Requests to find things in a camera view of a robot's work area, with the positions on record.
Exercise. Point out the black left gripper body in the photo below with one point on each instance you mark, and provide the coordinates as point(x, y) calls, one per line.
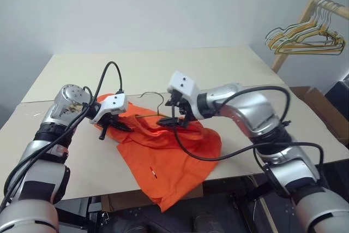
point(111, 118)

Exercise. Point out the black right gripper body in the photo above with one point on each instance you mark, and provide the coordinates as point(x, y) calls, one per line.
point(183, 107)

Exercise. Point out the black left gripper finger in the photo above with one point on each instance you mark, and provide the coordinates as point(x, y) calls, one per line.
point(121, 128)
point(123, 124)

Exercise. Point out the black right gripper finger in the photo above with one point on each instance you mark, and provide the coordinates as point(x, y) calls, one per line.
point(169, 103)
point(169, 122)

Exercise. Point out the orange shirt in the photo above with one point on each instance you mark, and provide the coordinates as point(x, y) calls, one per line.
point(169, 156)

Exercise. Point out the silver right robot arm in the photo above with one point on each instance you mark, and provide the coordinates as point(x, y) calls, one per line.
point(245, 102)

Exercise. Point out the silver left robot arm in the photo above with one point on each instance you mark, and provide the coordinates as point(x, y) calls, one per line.
point(41, 173)

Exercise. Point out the large dark rounded shape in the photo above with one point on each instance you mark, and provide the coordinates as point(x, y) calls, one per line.
point(136, 223)

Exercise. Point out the small dark rounded shape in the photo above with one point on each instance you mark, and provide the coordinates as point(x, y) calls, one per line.
point(204, 220)

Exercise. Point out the wooden clothes rack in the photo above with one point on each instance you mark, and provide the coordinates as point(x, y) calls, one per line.
point(279, 61)

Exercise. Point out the open brown cardboard box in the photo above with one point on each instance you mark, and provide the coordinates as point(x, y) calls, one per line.
point(308, 92)

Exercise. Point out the black container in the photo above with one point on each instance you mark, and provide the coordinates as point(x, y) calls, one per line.
point(339, 88)

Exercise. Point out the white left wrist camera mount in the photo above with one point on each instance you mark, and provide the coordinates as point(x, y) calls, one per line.
point(114, 103)

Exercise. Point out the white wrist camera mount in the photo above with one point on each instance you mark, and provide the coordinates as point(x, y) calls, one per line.
point(182, 84)
point(114, 103)

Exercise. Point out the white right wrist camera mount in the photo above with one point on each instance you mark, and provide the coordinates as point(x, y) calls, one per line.
point(182, 84)

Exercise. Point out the black table frame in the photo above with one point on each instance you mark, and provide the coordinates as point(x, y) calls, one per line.
point(76, 205)

